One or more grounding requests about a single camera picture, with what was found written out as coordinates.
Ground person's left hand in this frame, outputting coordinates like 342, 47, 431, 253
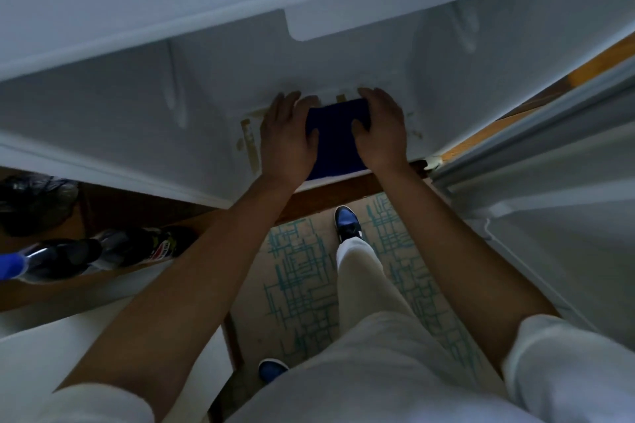
259, 91, 321, 187

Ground person's right hand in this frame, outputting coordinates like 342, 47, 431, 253
351, 87, 410, 177

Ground blue cleaning cloth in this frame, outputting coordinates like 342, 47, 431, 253
304, 98, 373, 182

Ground person's right forearm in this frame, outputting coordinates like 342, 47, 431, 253
369, 162, 560, 380

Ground person's left forearm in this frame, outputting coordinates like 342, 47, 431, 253
52, 175, 301, 411

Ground blue and black shoe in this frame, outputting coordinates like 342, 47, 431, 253
334, 205, 368, 243
257, 358, 290, 387

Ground beige rug with teal lines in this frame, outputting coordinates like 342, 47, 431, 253
230, 191, 498, 391

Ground white small fridge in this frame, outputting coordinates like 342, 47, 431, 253
0, 0, 635, 211

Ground dark soda bottle with label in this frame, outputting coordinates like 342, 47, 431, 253
92, 225, 197, 271

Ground white fridge door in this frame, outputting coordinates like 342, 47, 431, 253
429, 56, 635, 345

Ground white trousers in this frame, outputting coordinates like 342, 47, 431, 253
226, 234, 544, 423

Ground dark soda bottle blue cap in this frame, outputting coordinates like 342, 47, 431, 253
0, 238, 103, 286

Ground black plastic bag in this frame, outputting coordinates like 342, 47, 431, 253
0, 176, 81, 238

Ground white shirt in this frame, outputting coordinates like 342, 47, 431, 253
0, 314, 635, 423

